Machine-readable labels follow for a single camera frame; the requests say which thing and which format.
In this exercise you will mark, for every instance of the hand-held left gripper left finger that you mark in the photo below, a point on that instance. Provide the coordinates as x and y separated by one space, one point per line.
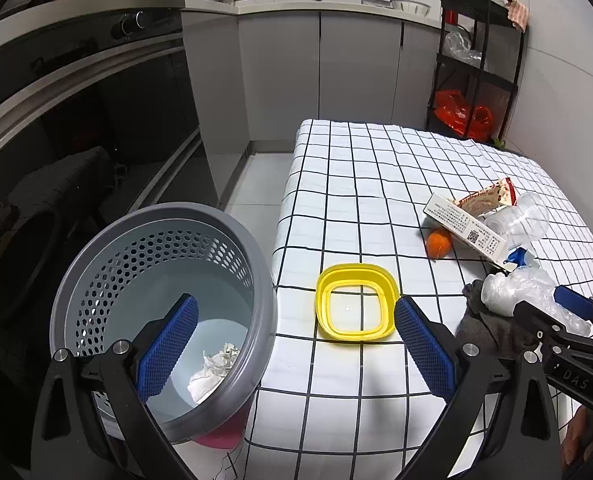
169 345

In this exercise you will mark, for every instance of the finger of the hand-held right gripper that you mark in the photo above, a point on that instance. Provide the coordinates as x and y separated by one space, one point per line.
531 312
574 302

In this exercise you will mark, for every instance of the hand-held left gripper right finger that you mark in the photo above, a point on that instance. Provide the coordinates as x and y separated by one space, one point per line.
426 350

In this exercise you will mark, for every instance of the clear plastic bag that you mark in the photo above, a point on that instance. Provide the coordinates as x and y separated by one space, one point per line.
506 290
459 45

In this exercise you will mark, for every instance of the clear plastic bottle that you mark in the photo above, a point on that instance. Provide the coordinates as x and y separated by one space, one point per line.
521 220

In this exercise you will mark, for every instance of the grey perforated waste basket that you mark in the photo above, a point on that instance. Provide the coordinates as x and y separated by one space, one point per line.
126 260

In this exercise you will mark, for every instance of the white cardboard box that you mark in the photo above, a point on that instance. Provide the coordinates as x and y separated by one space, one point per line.
456 220

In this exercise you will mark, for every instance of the red and cream snack wrapper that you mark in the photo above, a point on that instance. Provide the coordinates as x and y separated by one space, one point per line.
486 197

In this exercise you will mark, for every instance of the person's right hand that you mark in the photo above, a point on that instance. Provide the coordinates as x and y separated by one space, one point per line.
574 435

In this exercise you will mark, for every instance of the grey cloth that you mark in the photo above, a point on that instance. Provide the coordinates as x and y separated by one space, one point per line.
486 330

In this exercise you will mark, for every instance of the crumpled white paper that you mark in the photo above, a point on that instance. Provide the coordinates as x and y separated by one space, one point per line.
211 375

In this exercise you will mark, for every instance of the blue bottle label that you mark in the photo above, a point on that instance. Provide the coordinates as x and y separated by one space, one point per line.
519 256

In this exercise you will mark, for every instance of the pink plastic stool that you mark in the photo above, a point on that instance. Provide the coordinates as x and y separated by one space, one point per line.
221 435

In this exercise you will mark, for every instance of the orange fruit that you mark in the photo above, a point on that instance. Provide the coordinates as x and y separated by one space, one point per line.
439 244

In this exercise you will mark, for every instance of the white checked tablecloth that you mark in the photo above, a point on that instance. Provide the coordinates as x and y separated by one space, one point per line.
356 200

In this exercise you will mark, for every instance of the green leafy vegetable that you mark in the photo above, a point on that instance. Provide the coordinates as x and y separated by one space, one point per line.
500 142

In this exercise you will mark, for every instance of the red plastic bag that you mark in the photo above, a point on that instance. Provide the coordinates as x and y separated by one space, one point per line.
451 110

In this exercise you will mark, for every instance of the black built-in oven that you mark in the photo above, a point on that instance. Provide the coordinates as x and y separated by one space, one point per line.
76 110

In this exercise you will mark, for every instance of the red checked cloth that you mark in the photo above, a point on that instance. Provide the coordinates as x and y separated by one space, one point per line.
519 14

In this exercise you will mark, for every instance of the grey kitchen cabinet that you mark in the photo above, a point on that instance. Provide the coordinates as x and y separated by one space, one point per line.
276 70

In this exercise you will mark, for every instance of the black metal shelf rack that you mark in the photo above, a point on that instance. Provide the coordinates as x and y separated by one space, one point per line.
476 10

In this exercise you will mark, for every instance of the white colander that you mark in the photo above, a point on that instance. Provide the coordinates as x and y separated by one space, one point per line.
410 7

